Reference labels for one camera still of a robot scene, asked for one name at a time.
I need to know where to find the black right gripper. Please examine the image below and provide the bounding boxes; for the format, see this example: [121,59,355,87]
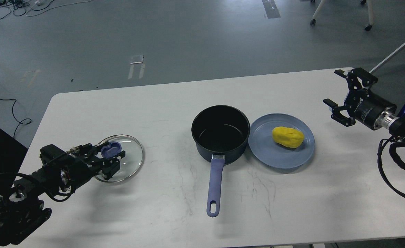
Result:
[323,68,397,130]

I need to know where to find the glass pot lid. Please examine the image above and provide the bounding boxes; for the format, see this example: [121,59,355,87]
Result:
[94,134,145,184]

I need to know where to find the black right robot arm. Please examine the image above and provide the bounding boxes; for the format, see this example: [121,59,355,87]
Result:
[323,68,405,198]

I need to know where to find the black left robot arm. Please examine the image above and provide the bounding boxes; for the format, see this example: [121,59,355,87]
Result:
[0,142,125,246]

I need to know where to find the cable bundle on floor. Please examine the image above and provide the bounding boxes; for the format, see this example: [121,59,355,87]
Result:
[0,0,96,22]

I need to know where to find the white chair legs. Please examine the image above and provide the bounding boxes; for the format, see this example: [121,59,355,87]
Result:
[310,0,375,31]

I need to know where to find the blue plate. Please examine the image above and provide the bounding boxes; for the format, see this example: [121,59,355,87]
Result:
[248,113,315,169]

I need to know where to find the black floor cable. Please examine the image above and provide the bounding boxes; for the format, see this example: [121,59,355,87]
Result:
[0,77,32,139]

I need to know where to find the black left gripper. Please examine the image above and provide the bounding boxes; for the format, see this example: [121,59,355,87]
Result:
[64,143,125,183]

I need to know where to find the dark blue saucepan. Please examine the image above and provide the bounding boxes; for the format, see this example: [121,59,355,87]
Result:
[191,105,251,218]

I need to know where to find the yellow potato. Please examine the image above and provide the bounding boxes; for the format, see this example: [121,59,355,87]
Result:
[272,126,305,148]

